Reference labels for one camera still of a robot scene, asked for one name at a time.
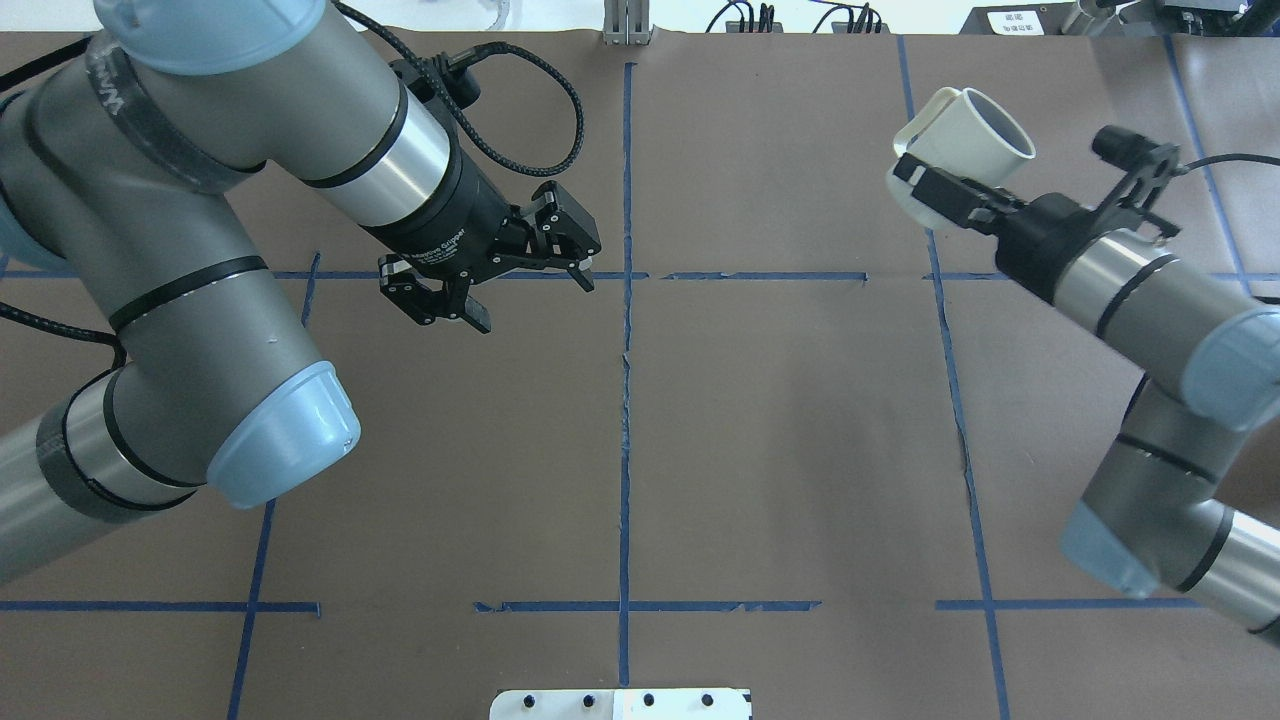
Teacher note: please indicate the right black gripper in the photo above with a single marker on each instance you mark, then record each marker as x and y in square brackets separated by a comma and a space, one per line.
[1040, 233]

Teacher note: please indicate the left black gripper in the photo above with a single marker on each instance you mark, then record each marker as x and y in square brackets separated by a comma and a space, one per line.
[447, 222]

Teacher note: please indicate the white ribbed mug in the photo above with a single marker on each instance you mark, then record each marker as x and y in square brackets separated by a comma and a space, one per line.
[965, 132]

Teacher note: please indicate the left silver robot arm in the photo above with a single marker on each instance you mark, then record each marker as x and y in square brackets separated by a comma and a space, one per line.
[117, 168]

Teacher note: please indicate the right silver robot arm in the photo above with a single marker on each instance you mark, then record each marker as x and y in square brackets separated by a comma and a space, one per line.
[1150, 518]

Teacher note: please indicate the white label card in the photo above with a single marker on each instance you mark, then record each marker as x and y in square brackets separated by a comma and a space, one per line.
[1023, 22]

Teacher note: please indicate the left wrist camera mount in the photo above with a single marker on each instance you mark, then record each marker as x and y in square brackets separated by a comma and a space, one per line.
[426, 76]

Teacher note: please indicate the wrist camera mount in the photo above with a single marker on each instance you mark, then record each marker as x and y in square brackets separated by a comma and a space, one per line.
[1148, 167]
[426, 76]

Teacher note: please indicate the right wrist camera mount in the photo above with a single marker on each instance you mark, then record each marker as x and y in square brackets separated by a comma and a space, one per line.
[1148, 167]

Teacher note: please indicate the aluminium frame post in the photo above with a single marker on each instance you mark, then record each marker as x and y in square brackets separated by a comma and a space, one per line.
[627, 22]

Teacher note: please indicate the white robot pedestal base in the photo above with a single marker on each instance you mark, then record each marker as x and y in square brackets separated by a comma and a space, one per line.
[624, 703]

